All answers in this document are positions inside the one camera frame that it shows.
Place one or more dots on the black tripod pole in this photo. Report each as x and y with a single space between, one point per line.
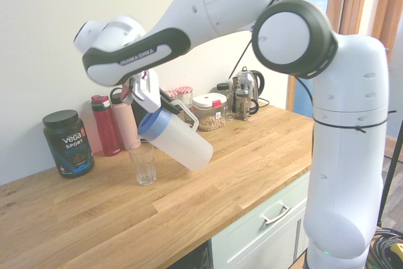
392 171

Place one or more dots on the red water bottle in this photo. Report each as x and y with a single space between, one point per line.
107 127

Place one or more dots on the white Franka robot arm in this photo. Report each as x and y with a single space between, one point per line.
346 124

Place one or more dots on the clear glass tumbler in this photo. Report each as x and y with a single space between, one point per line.
143 165

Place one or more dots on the jar with red checkered lid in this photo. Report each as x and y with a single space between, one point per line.
171 93
184 90

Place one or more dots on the glass jar with black lid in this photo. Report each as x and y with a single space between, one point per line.
230 108

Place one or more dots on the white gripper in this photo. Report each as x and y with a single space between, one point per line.
148 92

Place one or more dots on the white cabinet drawer front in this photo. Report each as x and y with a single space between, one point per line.
252 237

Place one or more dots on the black protein powder tub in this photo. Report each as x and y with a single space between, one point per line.
69 146

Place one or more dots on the black dishwasher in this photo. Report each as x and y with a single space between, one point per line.
198 258

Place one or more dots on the pink water bottle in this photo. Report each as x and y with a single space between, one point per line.
124 124

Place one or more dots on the glass French press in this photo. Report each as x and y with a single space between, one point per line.
244 105

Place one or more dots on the translucent pitcher with blue lid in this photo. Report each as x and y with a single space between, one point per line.
182 143

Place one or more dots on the cereal container with white lid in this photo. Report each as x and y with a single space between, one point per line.
207 105

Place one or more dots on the stainless steel kettle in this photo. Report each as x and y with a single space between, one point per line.
255 83

